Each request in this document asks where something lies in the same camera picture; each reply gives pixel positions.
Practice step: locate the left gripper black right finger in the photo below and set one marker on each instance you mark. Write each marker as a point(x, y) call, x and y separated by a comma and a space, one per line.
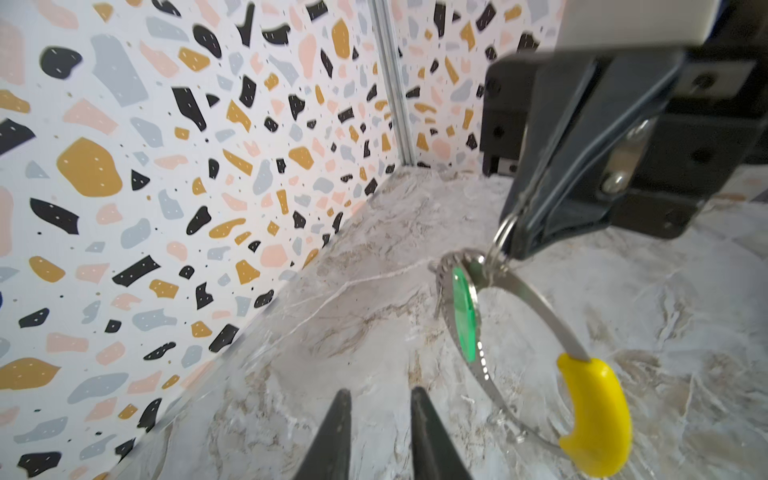
point(434, 455)

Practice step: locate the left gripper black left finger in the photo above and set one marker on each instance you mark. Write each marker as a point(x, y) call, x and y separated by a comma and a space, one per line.
point(330, 452)

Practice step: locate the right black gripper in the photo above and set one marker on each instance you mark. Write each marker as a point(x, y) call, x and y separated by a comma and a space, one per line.
point(636, 137)

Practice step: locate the green capped key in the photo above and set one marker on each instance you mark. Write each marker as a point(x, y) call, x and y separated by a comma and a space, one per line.
point(465, 312)

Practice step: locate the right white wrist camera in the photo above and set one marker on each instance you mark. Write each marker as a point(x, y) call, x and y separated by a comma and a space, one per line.
point(607, 24)

